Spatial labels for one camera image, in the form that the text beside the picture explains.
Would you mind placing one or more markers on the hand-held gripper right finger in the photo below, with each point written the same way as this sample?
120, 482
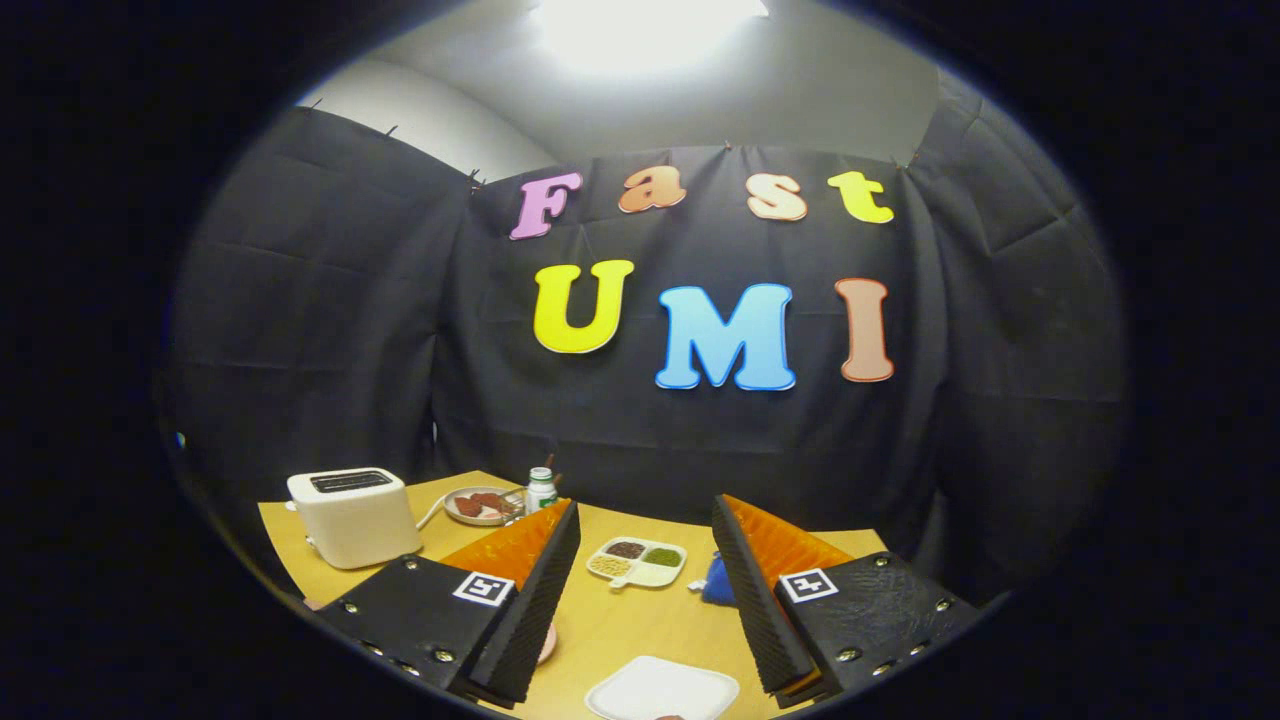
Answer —
760, 610

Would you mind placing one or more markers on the black backdrop cloth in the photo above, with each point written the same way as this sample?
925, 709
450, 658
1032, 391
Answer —
700, 440

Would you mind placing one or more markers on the blue cloth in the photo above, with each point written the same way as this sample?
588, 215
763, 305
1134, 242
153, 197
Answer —
720, 585

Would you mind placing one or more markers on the white square plate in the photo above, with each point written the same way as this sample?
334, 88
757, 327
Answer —
660, 690

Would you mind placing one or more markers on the pink plate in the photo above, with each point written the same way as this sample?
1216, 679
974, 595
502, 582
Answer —
547, 645

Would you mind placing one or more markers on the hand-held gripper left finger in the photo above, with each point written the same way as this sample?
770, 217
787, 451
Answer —
530, 620

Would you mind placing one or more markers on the white green-capped bottle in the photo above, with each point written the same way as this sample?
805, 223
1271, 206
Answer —
540, 492

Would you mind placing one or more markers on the white toaster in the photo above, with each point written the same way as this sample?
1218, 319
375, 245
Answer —
355, 525

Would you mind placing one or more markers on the white plate with meat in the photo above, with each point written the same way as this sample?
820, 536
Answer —
480, 505

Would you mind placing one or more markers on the white divided dish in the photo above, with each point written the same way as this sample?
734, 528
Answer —
640, 570

